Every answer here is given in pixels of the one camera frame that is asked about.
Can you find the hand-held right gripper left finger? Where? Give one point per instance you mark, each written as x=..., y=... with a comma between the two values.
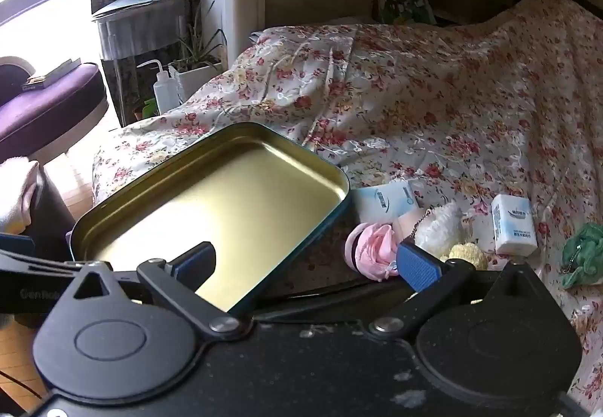
x=198, y=262

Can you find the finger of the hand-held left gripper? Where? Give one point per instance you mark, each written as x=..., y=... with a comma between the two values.
x=16, y=245

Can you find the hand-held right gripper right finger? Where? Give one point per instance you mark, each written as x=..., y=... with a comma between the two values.
x=419, y=266

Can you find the green and white plush toy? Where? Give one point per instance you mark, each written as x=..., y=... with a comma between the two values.
x=586, y=252

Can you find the dark stool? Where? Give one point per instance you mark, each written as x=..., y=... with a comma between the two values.
x=52, y=219

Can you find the white fluffy plush toy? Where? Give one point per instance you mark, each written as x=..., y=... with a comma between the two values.
x=443, y=223

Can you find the yellow fluffy plush toy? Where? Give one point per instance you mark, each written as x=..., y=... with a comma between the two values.
x=466, y=254

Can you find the pink plush toy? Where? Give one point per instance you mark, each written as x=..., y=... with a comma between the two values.
x=372, y=247

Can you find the white and blue tissue packet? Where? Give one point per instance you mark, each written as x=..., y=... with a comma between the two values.
x=513, y=223
x=381, y=205

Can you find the purple upholstered chair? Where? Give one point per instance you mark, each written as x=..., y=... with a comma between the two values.
x=42, y=110

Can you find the floral blanket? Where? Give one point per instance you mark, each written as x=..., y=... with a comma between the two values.
x=400, y=106

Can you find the small green pot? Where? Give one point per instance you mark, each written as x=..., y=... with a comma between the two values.
x=148, y=108

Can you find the dark book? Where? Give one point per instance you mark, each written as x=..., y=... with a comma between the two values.
x=34, y=83

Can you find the white squeeze bottle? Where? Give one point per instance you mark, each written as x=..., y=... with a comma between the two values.
x=165, y=92

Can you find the white planter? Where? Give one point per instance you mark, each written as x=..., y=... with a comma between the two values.
x=198, y=80

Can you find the grey book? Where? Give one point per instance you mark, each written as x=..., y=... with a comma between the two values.
x=63, y=68

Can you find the green potted plant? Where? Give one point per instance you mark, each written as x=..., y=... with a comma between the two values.
x=200, y=44

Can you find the round clear side table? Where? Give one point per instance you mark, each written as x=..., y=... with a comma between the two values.
x=141, y=30

